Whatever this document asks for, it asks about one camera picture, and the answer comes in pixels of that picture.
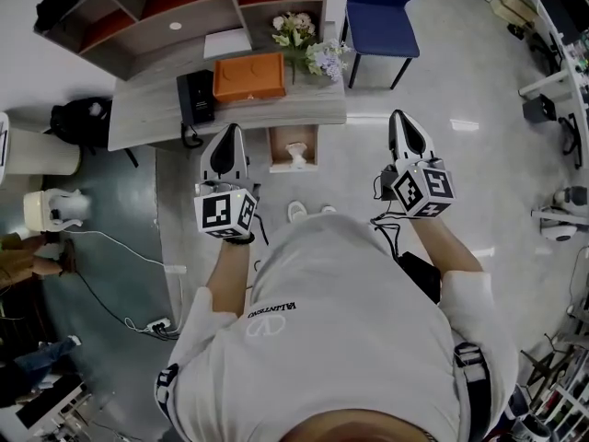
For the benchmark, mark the white power strip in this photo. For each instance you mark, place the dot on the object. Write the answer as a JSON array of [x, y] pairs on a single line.
[[158, 326]]

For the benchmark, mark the black office chair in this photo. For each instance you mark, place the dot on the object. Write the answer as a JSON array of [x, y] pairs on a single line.
[[570, 136]]

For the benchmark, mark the person's left white shoe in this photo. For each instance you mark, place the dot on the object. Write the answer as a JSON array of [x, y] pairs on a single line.
[[296, 210]]

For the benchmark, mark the light wooden drawer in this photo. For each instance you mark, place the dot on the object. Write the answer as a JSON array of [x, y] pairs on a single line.
[[278, 150]]

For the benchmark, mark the black telephone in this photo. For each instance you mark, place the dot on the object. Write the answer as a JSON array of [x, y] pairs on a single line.
[[195, 95]]

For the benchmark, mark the white round disc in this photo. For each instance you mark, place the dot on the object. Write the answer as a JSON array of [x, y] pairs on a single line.
[[175, 26]]

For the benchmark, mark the white flat pad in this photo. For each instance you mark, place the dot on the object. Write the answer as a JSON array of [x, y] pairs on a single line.
[[227, 44]]

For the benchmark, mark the white dome device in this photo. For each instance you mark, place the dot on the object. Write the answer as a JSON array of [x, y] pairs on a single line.
[[559, 233]]

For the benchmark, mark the white cloth piece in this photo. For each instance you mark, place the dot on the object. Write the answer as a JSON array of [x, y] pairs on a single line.
[[296, 152]]

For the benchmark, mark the orange box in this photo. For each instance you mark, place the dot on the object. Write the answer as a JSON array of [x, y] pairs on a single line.
[[248, 78]]

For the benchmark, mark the black box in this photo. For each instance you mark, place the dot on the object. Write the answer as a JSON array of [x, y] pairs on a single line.
[[538, 108]]

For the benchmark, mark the black pouch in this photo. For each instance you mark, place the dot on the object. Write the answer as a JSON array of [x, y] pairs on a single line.
[[421, 274]]

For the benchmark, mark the black backpack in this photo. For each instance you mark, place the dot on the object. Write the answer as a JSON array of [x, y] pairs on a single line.
[[78, 120]]

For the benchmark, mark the white shelving rack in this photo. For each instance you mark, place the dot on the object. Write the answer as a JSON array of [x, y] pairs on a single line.
[[561, 403]]

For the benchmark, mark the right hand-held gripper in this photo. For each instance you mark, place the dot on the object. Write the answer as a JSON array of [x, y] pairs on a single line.
[[421, 191]]

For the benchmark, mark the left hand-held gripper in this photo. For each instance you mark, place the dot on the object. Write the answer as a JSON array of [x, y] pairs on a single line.
[[225, 212]]

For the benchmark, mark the person's left forearm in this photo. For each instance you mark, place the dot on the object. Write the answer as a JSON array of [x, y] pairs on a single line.
[[230, 274]]

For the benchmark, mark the flower bouquet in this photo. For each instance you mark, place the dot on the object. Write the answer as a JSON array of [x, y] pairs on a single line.
[[294, 28]]

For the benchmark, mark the white round table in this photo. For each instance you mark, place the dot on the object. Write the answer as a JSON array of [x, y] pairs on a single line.
[[41, 152]]

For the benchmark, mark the person's right white shoe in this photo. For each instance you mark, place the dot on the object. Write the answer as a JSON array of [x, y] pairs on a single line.
[[329, 209]]

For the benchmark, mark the wooden shelf unit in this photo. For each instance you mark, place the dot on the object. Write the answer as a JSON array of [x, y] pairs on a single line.
[[193, 12]]

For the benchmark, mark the grey wooden desk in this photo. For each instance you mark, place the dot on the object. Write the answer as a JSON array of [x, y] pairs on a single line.
[[152, 118]]

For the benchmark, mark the person's white shirt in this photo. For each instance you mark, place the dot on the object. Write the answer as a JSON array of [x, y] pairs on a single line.
[[345, 339]]

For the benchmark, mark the white metal workbench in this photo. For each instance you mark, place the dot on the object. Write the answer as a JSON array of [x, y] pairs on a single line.
[[543, 83]]

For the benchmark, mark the person's white shoe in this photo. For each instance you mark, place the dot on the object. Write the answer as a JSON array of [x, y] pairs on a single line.
[[329, 209], [296, 210]]

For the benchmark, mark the blue chair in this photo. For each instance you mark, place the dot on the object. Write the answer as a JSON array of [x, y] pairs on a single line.
[[382, 21]]

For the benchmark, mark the person's right forearm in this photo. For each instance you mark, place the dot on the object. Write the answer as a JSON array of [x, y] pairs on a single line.
[[442, 247]]

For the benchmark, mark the black bag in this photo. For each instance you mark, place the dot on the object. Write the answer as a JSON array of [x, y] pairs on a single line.
[[60, 5]]

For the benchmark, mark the white stool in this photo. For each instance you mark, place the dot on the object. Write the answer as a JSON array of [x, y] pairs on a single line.
[[37, 207]]

